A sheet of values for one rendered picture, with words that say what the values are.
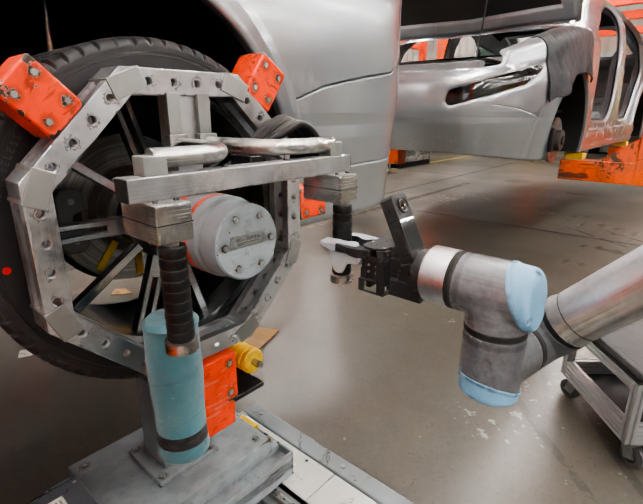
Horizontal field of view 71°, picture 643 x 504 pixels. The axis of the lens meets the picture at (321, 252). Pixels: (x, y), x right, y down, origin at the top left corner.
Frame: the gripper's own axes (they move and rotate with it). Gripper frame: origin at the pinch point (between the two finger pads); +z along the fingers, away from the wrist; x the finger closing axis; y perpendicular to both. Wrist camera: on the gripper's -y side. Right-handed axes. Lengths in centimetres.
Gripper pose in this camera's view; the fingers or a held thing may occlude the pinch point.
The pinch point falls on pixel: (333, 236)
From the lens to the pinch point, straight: 83.7
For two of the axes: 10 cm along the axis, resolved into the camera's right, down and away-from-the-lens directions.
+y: 0.0, 9.5, 3.0
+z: -7.5, -2.0, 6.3
